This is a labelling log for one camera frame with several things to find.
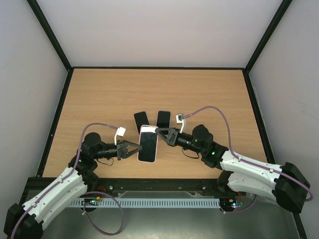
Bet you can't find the blue phone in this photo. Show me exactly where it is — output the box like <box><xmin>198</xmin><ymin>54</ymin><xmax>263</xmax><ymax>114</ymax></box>
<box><xmin>134</xmin><ymin>111</ymin><xmax>150</xmax><ymax>135</ymax></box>

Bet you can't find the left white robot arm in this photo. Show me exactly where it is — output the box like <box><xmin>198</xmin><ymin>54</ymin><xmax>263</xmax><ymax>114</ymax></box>
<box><xmin>3</xmin><ymin>132</ymin><xmax>142</xmax><ymax>239</ymax></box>

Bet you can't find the black frame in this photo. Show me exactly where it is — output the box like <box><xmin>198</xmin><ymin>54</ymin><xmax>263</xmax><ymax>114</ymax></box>
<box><xmin>0</xmin><ymin>0</ymin><xmax>319</xmax><ymax>239</ymax></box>

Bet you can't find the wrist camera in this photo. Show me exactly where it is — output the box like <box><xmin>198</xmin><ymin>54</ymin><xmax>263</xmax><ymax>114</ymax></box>
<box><xmin>114</xmin><ymin>126</ymin><xmax>126</xmax><ymax>145</ymax></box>
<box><xmin>176</xmin><ymin>114</ymin><xmax>186</xmax><ymax>133</ymax></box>

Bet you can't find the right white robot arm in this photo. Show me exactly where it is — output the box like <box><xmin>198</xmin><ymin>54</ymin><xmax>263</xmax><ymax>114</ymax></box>
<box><xmin>156</xmin><ymin>124</ymin><xmax>310</xmax><ymax>214</ymax></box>

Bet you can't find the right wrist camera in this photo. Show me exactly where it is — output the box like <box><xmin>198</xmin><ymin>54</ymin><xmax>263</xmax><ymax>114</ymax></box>
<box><xmin>176</xmin><ymin>114</ymin><xmax>186</xmax><ymax>133</ymax></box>

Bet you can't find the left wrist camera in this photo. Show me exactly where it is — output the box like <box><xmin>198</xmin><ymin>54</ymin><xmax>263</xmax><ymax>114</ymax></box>
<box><xmin>114</xmin><ymin>126</ymin><xmax>126</xmax><ymax>145</ymax></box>

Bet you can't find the light blue cable duct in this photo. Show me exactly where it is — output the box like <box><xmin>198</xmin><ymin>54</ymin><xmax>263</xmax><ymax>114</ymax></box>
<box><xmin>68</xmin><ymin>198</ymin><xmax>220</xmax><ymax>209</ymax></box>

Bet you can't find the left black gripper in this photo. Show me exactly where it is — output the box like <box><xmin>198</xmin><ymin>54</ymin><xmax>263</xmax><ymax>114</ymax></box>
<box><xmin>93</xmin><ymin>140</ymin><xmax>142</xmax><ymax>160</ymax></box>

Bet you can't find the pink phone case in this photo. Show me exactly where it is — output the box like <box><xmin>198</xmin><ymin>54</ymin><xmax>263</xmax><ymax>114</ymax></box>
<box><xmin>137</xmin><ymin>124</ymin><xmax>160</xmax><ymax>163</ymax></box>

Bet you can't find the black phone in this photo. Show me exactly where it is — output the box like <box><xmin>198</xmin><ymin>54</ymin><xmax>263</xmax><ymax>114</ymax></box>
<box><xmin>138</xmin><ymin>132</ymin><xmax>158</xmax><ymax>163</ymax></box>

